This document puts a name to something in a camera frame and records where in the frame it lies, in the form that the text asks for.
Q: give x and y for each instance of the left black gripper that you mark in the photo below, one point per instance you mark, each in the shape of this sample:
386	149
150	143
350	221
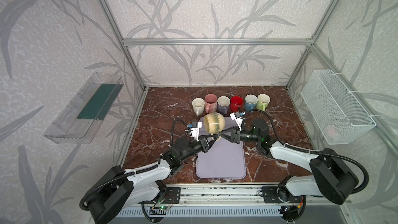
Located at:
203	143

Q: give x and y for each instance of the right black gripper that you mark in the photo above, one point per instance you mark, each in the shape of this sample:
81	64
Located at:
235	135

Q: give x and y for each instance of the beige stoneware mug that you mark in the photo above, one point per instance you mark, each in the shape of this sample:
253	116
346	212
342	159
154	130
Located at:
214	123

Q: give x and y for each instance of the red mug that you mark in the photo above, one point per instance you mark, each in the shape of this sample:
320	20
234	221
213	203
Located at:
236	104

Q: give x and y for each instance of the lavender mug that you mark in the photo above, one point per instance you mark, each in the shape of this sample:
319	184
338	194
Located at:
223	105

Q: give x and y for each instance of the white mug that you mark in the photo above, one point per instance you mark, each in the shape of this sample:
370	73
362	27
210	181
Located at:
198	105

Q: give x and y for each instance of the blue mug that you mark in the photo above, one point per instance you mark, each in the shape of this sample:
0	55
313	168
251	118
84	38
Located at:
250	102

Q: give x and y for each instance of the pink patterned mug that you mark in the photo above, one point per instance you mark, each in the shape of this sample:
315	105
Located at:
210	103

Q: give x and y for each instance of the light green mug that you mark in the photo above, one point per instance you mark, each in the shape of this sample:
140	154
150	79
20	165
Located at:
263	102

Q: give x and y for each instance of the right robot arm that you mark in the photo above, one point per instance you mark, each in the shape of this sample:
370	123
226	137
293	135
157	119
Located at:
333	176

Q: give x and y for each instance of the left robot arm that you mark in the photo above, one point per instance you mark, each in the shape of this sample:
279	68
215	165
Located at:
118	187

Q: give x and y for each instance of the lavender plastic tray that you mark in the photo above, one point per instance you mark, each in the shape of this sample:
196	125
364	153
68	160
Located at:
224	160

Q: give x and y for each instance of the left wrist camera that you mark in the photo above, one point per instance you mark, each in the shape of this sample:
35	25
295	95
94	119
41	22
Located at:
193	130

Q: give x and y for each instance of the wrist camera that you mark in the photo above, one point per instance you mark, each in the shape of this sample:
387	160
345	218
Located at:
193	130
238	117

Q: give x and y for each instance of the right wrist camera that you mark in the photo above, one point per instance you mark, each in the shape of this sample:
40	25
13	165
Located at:
238	117

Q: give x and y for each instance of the aluminium front rail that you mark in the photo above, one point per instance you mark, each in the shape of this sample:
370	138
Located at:
229	194

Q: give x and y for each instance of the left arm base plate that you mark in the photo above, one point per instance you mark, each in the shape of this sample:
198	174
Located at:
169	195

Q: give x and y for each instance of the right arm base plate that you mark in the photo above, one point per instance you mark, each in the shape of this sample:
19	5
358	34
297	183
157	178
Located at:
270	195

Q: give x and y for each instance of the white wire mesh basket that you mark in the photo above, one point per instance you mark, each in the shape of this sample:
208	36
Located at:
340	116

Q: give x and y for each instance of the aluminium cage frame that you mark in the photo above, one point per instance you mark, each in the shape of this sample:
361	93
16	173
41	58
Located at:
309	43

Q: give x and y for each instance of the clear plastic wall bin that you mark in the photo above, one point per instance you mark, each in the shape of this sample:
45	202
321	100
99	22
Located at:
79	122

